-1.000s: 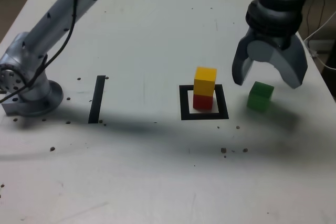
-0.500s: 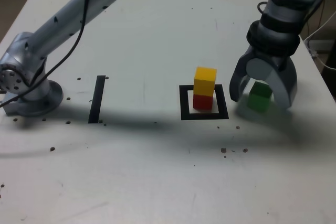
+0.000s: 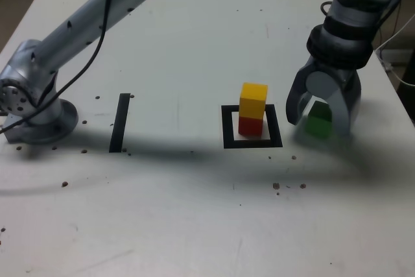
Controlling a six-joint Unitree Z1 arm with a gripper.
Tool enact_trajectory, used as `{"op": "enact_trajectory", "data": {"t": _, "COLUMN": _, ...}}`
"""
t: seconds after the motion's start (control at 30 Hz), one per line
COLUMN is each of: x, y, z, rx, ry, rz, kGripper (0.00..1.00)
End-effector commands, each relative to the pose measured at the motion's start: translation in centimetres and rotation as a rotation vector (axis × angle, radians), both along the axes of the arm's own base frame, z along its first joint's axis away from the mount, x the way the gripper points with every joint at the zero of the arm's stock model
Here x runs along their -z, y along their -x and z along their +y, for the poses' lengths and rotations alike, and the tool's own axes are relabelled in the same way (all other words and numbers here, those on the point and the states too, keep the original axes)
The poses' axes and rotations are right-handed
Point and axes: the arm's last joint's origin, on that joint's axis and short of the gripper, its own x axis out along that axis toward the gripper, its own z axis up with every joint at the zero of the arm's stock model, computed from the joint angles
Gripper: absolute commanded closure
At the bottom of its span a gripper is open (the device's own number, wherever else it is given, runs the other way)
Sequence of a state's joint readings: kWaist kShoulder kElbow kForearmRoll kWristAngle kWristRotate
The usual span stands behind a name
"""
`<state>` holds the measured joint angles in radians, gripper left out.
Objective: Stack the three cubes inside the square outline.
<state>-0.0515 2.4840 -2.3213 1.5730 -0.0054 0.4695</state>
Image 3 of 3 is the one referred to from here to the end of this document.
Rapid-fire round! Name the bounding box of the black tape square outline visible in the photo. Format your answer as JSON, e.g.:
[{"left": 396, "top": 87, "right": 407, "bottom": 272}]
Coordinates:
[{"left": 220, "top": 104, "right": 283, "bottom": 150}]

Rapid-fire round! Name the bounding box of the red cube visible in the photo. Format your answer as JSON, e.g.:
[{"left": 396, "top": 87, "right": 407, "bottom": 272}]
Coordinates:
[{"left": 238, "top": 115, "right": 264, "bottom": 137}]

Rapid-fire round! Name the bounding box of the white cable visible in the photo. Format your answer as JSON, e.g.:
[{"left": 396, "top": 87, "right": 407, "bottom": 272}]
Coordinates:
[{"left": 374, "top": 14, "right": 415, "bottom": 87}]

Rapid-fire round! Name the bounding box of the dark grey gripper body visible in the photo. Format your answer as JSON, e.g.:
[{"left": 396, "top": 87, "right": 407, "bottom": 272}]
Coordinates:
[{"left": 306, "top": 57, "right": 356, "bottom": 88}]

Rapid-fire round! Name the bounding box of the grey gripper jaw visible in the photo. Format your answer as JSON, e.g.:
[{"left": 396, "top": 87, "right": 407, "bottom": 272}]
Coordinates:
[
  {"left": 305, "top": 69, "right": 362, "bottom": 138},
  {"left": 285, "top": 62, "right": 314, "bottom": 126}
]

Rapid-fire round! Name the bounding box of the green cube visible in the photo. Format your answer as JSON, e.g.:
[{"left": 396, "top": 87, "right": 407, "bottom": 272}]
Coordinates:
[{"left": 304, "top": 101, "right": 333, "bottom": 138}]

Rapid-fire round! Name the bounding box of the black tape strip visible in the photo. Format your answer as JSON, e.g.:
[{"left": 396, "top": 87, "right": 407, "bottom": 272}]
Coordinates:
[{"left": 108, "top": 93, "right": 132, "bottom": 154}]

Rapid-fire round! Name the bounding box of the yellow cube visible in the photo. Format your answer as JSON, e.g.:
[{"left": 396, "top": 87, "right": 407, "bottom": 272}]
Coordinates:
[{"left": 239, "top": 82, "right": 269, "bottom": 121}]

